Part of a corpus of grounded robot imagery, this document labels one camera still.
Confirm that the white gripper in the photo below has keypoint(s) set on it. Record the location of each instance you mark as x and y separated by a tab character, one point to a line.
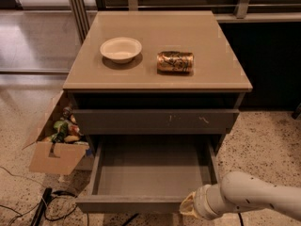
201	201

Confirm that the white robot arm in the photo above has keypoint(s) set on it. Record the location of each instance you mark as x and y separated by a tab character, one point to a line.
240	192

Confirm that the grey top drawer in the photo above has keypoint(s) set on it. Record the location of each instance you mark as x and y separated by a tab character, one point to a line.
155	121

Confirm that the cardboard box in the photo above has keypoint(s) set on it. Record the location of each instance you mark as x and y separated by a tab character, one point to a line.
56	158

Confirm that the black power strip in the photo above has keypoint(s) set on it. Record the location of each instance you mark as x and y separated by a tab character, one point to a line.
41	207

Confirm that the snack packets in box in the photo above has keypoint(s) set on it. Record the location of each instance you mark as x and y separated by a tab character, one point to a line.
66	130

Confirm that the gold drink can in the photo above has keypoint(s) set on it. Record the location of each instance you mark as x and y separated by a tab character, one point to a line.
175	62

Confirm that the white paper bowl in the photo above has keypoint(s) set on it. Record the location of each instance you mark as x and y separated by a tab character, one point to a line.
121	50

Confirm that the grey drawer cabinet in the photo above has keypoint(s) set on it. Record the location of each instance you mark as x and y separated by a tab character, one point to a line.
217	81

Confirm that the grey drawer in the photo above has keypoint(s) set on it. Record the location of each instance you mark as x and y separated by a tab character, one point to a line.
155	121
148	174

